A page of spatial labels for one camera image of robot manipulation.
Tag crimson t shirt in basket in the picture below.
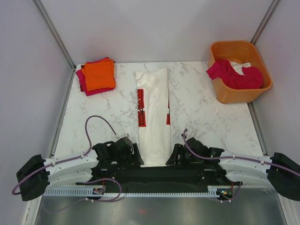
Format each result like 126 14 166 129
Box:
206 59 263 90

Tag right aluminium corner post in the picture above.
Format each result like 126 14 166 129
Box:
250 0 282 45

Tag white t shirt red print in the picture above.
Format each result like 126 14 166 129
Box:
135 67 171 167

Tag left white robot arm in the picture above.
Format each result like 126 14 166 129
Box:
13 137 144 202

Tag orange folded t shirt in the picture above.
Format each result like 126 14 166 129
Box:
82 59 116 91

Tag left aluminium corner post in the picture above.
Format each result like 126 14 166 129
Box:
31 0 77 70

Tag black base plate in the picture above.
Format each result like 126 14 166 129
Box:
82 161 238 194

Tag pink folded t shirt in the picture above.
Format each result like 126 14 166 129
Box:
76 57 115 96

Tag orange plastic basket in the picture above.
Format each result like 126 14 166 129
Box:
206 40 272 104

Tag aluminium corner post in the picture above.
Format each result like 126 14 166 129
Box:
31 0 77 70
250 0 282 45

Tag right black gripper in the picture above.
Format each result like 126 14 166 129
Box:
165 143 203 168

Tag white slotted cable duct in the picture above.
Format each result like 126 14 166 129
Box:
43 187 219 198

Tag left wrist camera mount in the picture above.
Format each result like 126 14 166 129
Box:
115 133 130 139

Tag white t shirt in basket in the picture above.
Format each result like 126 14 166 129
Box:
230 61 251 75

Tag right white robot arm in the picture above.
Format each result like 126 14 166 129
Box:
166 137 300 201

